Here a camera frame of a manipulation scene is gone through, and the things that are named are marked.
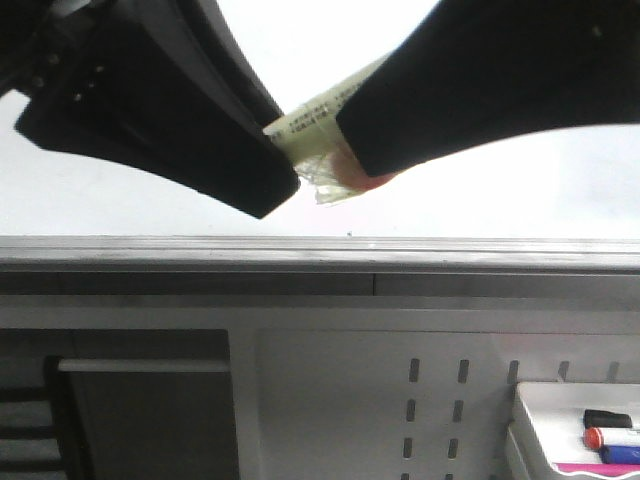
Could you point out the white plastic marker tray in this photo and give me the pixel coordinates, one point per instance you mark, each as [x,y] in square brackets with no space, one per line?
[547,426]

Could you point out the black marker in tray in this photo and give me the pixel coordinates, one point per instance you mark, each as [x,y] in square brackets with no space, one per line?
[593,418]

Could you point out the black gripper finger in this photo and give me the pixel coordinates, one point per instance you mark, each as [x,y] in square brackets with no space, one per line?
[474,72]
[160,86]

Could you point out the red capped whiteboard marker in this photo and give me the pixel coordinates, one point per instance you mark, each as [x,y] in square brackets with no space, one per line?
[596,438]

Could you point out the pink capped marker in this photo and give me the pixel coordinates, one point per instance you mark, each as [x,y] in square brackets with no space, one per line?
[606,470]

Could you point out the dark grey chair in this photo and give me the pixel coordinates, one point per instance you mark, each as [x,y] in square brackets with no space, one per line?
[117,404]

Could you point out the grey perforated metal panel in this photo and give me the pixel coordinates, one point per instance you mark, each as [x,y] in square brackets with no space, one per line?
[373,387]

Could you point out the white black-tip whiteboard marker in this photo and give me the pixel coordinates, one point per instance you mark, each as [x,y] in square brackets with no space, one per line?
[313,143]

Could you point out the blue capped whiteboard marker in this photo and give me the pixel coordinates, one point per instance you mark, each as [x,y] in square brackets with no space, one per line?
[620,454]

